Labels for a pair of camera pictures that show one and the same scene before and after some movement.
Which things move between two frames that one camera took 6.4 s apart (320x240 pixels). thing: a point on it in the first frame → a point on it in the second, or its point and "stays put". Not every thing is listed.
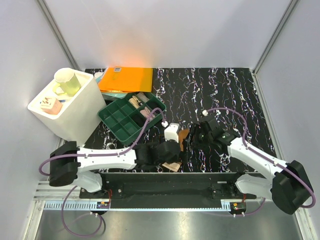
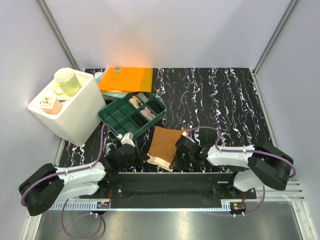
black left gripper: [175, 158] → [141, 158]
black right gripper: [194, 129] → [176, 163]
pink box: [51, 105] stays put
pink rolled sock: [146, 112] stays put
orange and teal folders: [117, 82] stays put
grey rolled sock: [143, 97] stays put
